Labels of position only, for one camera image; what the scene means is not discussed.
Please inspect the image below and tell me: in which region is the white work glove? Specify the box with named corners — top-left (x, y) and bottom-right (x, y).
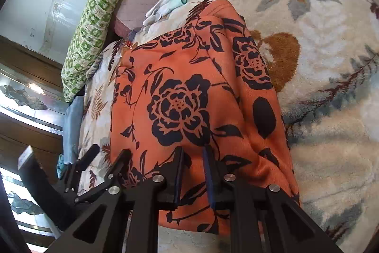
top-left (143, 0), bottom-right (189, 27)

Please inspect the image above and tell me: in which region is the light blue cloth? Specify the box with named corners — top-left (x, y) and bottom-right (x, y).
top-left (56, 96), bottom-right (87, 180)

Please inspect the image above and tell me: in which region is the green patterned pillow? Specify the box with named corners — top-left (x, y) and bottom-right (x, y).
top-left (61, 0), bottom-right (141, 103)

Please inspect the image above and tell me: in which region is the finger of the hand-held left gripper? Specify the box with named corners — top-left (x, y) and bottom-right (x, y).
top-left (63, 144), bottom-right (100, 192)
top-left (75, 149), bottom-right (132, 204)

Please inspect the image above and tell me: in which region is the etched glass panel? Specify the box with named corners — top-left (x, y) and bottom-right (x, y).
top-left (5, 170), bottom-right (57, 233)
top-left (0, 63), bottom-right (67, 129)

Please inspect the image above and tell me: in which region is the cream floral fleece blanket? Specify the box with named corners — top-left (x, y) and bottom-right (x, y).
top-left (78, 0), bottom-right (379, 253)

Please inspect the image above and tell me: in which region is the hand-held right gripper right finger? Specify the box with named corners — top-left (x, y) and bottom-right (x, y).
top-left (202, 145), bottom-right (344, 253)

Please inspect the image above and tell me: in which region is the orange floral garment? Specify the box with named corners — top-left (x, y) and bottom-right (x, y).
top-left (109, 0), bottom-right (301, 236)

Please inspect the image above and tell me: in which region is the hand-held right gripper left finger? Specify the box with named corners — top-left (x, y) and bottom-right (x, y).
top-left (53, 146), bottom-right (186, 253)

